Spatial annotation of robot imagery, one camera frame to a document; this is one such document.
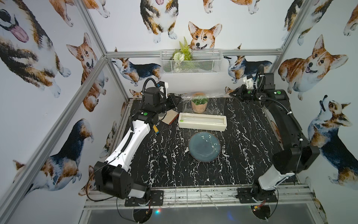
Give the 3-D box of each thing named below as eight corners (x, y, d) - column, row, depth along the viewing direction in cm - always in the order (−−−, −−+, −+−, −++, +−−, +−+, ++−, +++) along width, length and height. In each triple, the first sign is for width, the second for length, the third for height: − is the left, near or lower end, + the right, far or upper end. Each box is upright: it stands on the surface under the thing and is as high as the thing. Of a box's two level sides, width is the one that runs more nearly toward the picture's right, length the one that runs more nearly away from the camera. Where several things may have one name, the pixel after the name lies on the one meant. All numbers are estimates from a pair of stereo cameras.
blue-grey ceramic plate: (188, 162, 88) (188, 159, 86) (188, 134, 101) (188, 131, 98) (221, 161, 88) (222, 159, 86) (217, 134, 101) (218, 131, 98)
